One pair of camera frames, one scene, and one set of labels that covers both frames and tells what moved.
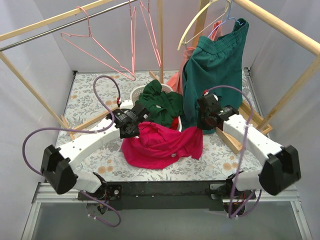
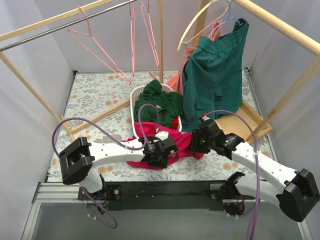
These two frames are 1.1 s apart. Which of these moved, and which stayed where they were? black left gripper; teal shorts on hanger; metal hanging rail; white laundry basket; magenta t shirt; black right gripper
Moved: black left gripper; black right gripper
Stayed: teal shorts on hanger; white laundry basket; metal hanging rail; magenta t shirt
